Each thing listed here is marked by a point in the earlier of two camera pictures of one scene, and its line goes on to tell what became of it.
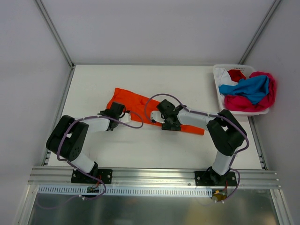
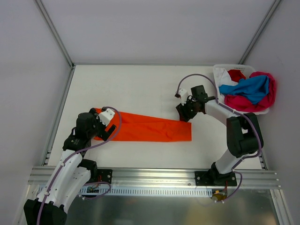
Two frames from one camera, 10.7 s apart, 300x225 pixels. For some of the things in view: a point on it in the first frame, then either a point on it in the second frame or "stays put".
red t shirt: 236,75 stays put
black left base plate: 105,175 stays put
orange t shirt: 140,108 → 136,127
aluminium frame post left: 56,34 stays put
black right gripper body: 170,125 → 186,110
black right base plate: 210,178 stays put
